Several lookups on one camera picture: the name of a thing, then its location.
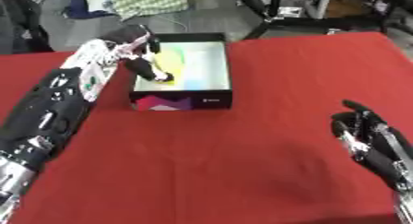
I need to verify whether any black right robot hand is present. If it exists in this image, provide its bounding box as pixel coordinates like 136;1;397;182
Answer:
329;99;413;192

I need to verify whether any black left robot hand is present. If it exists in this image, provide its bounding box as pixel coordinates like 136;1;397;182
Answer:
100;24;176;83

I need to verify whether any black box with white inside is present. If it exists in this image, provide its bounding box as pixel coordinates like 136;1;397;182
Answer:
127;32;234;112

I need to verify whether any yellow-green object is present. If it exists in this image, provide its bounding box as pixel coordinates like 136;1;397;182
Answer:
148;47;187;87

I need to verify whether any green white checked cloth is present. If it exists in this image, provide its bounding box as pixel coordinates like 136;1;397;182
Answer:
103;0;193;19

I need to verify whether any blue cloth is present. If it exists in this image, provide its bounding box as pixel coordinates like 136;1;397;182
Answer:
63;0;118;20

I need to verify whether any dark bag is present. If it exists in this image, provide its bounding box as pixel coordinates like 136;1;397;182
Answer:
0;0;55;55

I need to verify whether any black metal frame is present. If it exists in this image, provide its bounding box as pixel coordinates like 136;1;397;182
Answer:
235;0;394;41

